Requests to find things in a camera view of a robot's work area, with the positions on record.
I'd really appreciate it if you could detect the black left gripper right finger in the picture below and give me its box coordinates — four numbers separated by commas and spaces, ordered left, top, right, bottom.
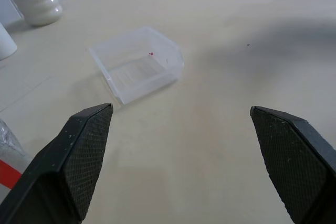
249, 105, 336, 224

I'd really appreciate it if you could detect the white cylinder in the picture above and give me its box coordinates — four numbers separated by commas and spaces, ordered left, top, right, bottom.
0, 22, 18, 61

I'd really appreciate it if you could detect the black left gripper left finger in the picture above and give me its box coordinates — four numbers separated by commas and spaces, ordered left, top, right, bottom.
0, 103, 114, 224

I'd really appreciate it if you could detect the clear plastic bin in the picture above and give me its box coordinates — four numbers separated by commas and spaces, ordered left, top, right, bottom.
88, 25, 185, 105

